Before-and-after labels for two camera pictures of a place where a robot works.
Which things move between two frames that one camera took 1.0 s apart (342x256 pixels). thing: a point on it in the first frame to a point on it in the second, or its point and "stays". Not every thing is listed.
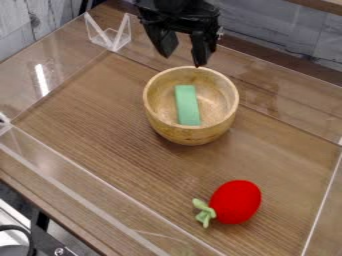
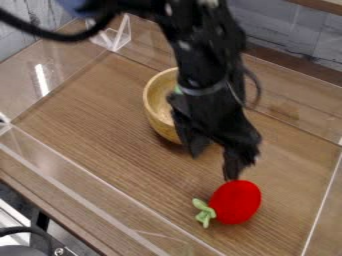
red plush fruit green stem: x=234 y=203 stays
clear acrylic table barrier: x=111 y=224 stays
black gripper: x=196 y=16 to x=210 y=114
